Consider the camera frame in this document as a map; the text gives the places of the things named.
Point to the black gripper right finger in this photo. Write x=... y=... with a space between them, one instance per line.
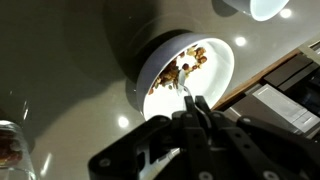
x=260 y=150

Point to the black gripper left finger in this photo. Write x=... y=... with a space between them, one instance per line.
x=156 y=140

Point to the large white bowl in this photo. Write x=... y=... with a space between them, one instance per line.
x=213 y=70

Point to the small white bowl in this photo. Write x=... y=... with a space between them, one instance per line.
x=263 y=8

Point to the pale wooden chair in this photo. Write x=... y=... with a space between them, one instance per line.
x=286 y=106

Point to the mixed nuts pile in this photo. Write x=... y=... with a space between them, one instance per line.
x=170 y=73

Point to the clear drinking glass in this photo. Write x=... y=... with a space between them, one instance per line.
x=16 y=166

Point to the small brown nut portion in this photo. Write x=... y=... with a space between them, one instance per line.
x=8 y=150

